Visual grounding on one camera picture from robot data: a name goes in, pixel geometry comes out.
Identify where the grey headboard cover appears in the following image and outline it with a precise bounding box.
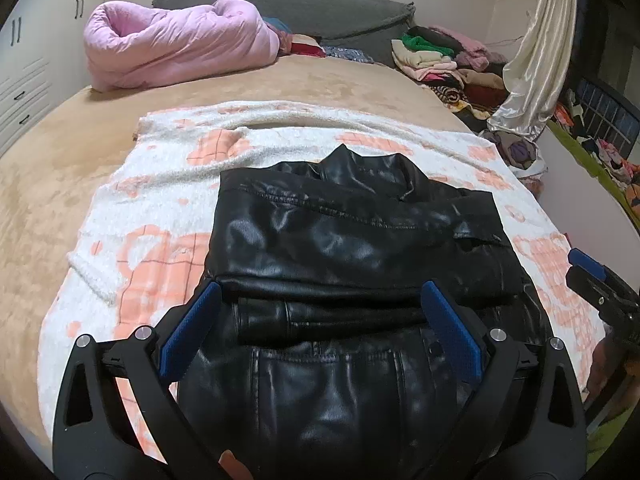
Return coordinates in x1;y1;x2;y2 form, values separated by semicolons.
152;0;416;66

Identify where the tan bed cover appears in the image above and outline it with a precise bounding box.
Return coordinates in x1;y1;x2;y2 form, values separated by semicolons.
1;55;465;446

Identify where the green edged clothes shelf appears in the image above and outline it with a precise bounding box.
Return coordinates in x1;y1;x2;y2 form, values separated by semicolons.
547;76;639;228

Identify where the black leather jacket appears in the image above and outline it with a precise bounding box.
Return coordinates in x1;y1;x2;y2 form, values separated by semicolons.
178;146;552;479

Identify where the right hand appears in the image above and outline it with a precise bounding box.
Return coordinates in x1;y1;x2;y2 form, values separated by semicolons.
218;450;253;480

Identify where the pile of folded clothes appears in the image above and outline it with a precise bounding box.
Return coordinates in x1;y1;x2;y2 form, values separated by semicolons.
390;25;509;132

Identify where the white wardrobe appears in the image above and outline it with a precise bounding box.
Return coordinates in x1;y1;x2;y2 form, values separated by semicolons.
1;0;104;152

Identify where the bag of clothes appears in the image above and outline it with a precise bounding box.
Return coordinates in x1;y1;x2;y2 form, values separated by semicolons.
480;130;548;179

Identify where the cream satin curtain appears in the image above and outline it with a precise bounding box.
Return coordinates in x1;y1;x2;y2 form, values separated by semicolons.
487;0;577;139

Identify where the white pink patterned blanket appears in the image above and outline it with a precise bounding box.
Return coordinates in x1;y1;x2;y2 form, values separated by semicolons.
37;101;609;463

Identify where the pink rolled duvet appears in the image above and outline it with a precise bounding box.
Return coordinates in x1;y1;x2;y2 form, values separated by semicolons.
84;0;284;92

